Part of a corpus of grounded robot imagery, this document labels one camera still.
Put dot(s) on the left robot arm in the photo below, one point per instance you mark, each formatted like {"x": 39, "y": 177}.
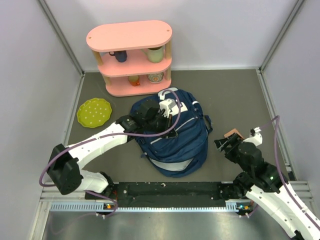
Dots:
{"x": 66, "y": 167}

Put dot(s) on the pink three-tier wooden shelf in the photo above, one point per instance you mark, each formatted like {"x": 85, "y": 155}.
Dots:
{"x": 131, "y": 37}

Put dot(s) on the green polka dot plate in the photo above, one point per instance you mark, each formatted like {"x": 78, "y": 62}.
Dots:
{"x": 94, "y": 113}

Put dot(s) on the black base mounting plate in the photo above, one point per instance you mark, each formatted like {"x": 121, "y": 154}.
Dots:
{"x": 214, "y": 189}

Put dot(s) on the patterned ceramic bowl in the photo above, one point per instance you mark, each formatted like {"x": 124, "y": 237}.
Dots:
{"x": 155, "y": 78}

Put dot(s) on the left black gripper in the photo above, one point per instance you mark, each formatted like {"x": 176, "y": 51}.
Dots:
{"x": 167, "y": 120}

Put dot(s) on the pale green mug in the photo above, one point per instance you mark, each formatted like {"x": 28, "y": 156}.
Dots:
{"x": 154, "y": 55}

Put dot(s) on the dark blue mug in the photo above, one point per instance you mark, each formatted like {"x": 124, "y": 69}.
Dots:
{"x": 120, "y": 56}

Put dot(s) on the navy blue student backpack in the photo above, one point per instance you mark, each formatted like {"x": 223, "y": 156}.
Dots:
{"x": 182, "y": 155}

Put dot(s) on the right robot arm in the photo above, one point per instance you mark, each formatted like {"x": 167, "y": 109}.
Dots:
{"x": 262, "y": 183}

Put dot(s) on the small orange cup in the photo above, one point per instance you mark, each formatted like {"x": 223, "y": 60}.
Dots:
{"x": 134, "y": 80}

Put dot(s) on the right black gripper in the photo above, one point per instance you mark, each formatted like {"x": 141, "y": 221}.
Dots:
{"x": 233, "y": 140}

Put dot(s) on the aluminium frame rail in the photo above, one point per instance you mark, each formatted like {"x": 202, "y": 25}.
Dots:
{"x": 86, "y": 203}

